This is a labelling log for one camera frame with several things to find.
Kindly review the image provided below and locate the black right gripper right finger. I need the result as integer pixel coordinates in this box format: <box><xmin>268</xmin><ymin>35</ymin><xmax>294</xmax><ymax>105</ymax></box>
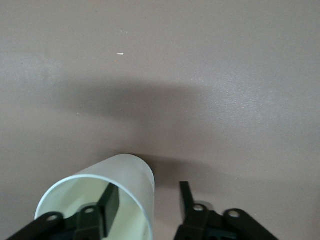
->
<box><xmin>174</xmin><ymin>181</ymin><xmax>276</xmax><ymax>240</ymax></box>

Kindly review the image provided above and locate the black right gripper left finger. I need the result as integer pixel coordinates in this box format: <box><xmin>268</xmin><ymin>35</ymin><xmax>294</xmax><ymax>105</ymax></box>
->
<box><xmin>7</xmin><ymin>182</ymin><xmax>121</xmax><ymax>240</ymax></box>

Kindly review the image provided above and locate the white plastic cup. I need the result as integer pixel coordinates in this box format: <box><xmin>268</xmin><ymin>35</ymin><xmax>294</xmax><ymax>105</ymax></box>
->
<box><xmin>34</xmin><ymin>153</ymin><xmax>155</xmax><ymax>240</ymax></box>

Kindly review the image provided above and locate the brown table mat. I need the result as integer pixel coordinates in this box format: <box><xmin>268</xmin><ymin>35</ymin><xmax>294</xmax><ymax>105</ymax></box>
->
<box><xmin>0</xmin><ymin>0</ymin><xmax>320</xmax><ymax>240</ymax></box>

